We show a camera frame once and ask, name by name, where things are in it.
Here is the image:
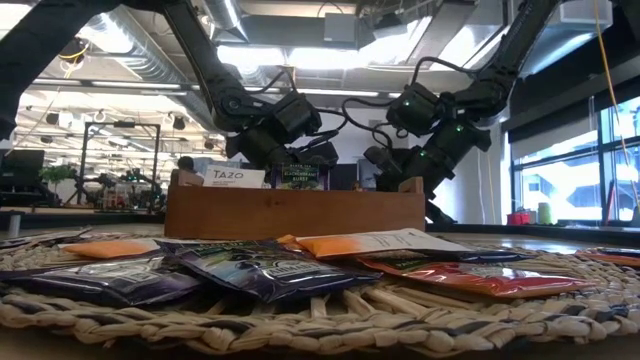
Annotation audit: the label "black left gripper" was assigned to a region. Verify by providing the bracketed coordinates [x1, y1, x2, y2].
[225, 127, 314, 169]

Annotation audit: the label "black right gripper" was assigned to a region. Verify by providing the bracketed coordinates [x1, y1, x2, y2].
[375, 130, 493, 194]

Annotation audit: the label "white orange Tazo tea packet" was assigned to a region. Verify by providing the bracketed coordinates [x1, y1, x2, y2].
[294, 228, 474, 260]
[58, 238, 166, 260]
[202, 164, 267, 190]

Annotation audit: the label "wooden tea organiser box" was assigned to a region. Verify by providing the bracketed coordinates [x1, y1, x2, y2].
[163, 168, 427, 240]

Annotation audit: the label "black computer monitor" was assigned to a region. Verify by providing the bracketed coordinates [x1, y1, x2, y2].
[0, 148, 46, 189]
[329, 164, 359, 191]

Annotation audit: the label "distant black robot arms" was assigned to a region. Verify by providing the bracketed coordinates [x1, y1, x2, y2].
[74, 167, 164, 211]

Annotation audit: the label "long ceiling light strip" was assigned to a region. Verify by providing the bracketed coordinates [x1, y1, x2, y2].
[27, 77, 401, 99]

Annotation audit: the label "round woven straw placemat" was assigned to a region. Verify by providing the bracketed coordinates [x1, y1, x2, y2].
[0, 230, 640, 359]

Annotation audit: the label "black framed window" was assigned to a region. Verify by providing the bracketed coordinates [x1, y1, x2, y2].
[510, 97, 640, 224]

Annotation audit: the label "leafy green office plant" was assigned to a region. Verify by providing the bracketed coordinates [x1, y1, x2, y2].
[38, 163, 76, 185]

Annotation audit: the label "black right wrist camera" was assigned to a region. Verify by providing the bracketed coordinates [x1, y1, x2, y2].
[363, 144, 402, 175]

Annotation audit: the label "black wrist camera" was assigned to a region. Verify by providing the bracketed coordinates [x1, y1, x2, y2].
[299, 141, 342, 168]
[363, 144, 402, 175]

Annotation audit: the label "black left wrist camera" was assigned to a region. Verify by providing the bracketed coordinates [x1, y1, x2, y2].
[299, 141, 342, 168]

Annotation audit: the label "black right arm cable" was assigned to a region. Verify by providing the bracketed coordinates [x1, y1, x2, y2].
[341, 96, 396, 150]

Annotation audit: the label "round silver ceiling duct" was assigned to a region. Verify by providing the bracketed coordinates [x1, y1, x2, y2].
[202, 0, 250, 44]

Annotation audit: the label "black camera rig frame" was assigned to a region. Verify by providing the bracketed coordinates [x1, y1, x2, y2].
[82, 121, 161, 206]

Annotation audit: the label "large spiral silver duct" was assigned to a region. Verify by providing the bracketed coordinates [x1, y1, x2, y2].
[74, 4, 236, 136]

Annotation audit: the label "black aluminium table frame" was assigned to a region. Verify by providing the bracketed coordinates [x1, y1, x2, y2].
[0, 208, 640, 247]

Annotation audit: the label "black yellow ceiling cable reel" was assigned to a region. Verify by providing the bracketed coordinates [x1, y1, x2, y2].
[55, 35, 91, 64]

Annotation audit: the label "rectangular silver ceiling duct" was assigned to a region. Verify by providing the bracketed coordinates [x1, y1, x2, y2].
[519, 0, 614, 76]

